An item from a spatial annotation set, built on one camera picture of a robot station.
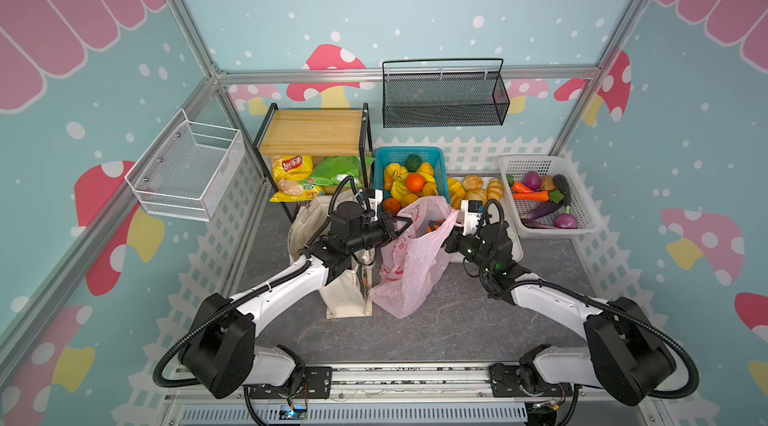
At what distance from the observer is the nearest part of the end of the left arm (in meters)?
0.62

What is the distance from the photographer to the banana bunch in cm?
107

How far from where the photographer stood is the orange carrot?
1.08 meters
